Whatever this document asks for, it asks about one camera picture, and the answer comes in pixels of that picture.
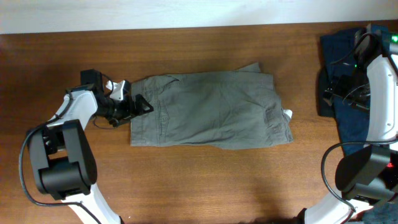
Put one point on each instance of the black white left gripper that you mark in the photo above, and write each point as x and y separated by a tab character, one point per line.
129	111

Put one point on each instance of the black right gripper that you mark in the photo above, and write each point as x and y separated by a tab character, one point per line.
336	88

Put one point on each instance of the grey shorts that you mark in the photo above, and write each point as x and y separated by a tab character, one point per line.
238	109

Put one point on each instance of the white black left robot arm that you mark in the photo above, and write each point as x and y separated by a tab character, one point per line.
62	161

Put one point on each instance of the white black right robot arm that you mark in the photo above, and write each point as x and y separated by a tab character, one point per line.
367	178

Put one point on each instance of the navy blue folded garment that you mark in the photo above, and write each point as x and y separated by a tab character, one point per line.
353	124

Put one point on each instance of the black garment under stack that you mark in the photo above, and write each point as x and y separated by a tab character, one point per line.
323	108

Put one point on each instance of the dark teal garment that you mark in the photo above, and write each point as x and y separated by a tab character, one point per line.
385	214

